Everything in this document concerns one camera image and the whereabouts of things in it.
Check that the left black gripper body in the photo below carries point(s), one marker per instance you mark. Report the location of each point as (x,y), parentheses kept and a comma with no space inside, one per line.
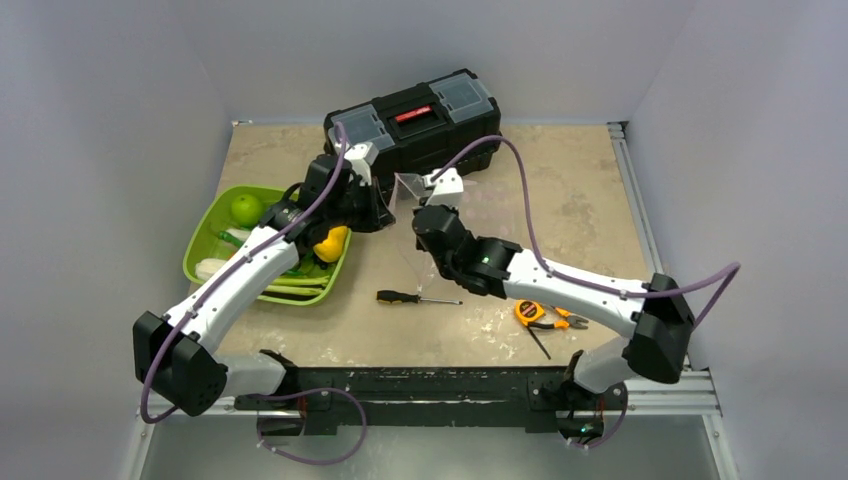
(355,210)

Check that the clear zip top bag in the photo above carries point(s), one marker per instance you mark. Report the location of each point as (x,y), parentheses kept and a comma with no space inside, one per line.
(489,208)

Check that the yellow pear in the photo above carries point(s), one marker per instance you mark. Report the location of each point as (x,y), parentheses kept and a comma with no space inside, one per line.
(332,247)

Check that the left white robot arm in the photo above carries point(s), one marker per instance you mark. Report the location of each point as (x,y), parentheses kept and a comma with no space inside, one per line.
(174,354)

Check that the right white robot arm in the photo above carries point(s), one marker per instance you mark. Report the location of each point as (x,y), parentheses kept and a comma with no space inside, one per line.
(653,326)

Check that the black yellow screwdriver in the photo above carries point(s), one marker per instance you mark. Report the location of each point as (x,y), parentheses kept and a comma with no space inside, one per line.
(395,297)

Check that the black plastic toolbox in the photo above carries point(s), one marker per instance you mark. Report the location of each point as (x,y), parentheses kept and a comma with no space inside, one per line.
(420,128)

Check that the green celery stalks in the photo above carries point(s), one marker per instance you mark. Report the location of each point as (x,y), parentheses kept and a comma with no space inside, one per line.
(300,286)

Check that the green apple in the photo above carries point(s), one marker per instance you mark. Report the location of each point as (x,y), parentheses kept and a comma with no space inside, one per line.
(246,210)

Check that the green chilli pepper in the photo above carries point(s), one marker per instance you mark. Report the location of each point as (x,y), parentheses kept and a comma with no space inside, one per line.
(230,239)

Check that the green plastic tray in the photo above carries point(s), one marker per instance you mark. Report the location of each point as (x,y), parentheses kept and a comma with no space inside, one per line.
(217,218)

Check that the white bok choy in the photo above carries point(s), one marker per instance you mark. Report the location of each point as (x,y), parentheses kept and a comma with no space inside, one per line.
(207,266)

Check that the orange tape measure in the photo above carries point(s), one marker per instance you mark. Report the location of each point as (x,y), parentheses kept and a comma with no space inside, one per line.
(528,312)

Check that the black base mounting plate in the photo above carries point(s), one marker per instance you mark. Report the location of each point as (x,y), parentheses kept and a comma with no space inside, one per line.
(535,399)

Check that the orange black pliers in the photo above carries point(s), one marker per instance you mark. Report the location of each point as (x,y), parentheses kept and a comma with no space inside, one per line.
(563,320)

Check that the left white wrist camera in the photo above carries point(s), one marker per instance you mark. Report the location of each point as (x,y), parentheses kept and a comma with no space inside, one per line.
(362,156)

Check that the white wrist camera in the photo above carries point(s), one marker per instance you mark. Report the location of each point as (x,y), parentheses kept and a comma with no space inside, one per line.
(362,156)
(443,189)

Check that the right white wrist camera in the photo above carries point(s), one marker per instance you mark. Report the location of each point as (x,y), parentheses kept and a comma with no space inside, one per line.
(443,189)

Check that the aluminium frame rails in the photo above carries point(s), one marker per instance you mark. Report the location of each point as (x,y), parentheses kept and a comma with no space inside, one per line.
(599,202)

